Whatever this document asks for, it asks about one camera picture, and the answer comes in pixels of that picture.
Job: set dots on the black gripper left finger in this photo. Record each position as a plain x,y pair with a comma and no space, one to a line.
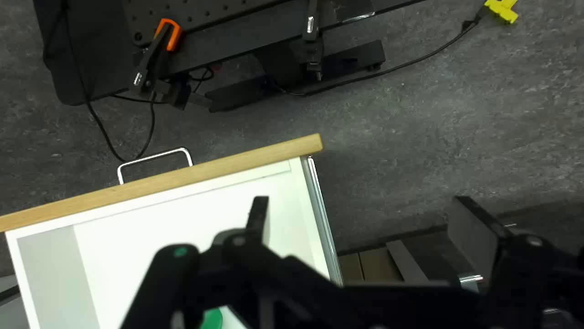
244,281

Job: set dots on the white drawer with wood front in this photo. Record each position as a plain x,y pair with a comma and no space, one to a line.
184,220

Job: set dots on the yellow plastic object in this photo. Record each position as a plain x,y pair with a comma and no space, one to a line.
503,10

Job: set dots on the green plastic cup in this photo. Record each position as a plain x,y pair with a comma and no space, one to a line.
220,319

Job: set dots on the wooden lower cabinet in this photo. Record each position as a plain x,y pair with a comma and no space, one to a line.
366,266

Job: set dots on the black clamp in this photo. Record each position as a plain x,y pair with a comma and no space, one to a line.
313,43

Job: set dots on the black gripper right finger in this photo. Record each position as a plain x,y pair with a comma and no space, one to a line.
536,281

